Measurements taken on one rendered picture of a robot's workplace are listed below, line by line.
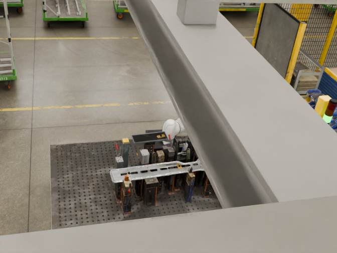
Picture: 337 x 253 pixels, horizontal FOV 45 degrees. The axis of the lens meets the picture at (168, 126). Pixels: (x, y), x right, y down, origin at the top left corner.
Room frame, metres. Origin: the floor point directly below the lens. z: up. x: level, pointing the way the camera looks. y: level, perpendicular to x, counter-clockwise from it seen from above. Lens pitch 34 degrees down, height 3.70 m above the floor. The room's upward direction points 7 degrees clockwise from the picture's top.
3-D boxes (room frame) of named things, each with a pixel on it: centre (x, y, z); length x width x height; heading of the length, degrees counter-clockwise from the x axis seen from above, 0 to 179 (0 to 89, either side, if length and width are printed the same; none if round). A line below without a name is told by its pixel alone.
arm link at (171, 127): (4.01, -0.02, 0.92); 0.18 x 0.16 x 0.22; 131
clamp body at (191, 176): (3.10, -0.28, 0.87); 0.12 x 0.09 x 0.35; 22
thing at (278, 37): (5.71, -1.40, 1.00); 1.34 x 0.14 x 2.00; 18
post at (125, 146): (3.36, 0.42, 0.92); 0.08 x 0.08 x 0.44; 22
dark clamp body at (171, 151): (3.41, -0.05, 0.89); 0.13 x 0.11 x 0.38; 22
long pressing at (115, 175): (3.22, -0.14, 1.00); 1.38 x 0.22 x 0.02; 112
